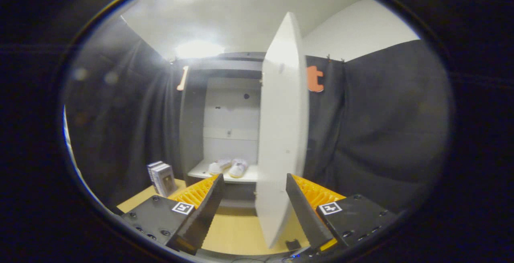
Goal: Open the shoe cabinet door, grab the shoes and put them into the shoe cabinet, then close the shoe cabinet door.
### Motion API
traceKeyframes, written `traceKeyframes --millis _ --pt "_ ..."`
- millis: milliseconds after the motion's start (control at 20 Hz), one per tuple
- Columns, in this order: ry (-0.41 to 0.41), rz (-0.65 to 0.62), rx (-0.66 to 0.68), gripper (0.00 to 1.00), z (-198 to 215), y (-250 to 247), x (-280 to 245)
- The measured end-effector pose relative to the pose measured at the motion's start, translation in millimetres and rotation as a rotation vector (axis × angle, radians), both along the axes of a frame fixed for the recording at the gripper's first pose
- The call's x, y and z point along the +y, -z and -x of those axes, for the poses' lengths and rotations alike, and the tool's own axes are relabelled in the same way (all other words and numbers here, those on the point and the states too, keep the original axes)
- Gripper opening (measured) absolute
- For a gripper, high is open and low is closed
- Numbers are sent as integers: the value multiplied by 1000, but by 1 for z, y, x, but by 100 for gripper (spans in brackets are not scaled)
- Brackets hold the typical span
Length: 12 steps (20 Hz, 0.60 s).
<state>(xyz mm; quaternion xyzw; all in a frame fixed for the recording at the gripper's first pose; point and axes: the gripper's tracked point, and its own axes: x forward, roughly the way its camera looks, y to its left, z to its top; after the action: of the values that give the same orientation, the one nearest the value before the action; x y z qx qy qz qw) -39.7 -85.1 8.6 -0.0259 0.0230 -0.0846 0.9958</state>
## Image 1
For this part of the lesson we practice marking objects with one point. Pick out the white shoe cabinet door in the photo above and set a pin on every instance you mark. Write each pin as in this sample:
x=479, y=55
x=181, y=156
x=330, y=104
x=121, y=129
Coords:
x=281, y=134

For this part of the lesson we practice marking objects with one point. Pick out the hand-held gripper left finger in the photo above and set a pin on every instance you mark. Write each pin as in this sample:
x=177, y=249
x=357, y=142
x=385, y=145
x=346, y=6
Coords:
x=207, y=211

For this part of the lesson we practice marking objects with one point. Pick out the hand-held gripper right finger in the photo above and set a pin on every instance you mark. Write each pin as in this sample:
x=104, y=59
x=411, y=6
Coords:
x=303, y=211

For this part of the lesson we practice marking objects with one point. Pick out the black backdrop cloth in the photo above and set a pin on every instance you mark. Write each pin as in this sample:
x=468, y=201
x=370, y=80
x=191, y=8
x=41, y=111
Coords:
x=381, y=134

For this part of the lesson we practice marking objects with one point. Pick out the ceiling light panel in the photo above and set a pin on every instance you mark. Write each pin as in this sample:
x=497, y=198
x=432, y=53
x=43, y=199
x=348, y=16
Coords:
x=198, y=49

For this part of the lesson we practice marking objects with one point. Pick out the white shoe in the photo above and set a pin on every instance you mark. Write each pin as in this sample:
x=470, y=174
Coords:
x=219, y=167
x=238, y=168

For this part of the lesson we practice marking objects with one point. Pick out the grey shoe cabinet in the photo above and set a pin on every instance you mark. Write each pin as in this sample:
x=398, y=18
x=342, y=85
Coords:
x=192, y=134

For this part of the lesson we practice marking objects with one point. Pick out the dark book set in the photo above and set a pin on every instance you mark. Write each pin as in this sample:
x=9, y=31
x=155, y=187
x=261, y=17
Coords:
x=162, y=178

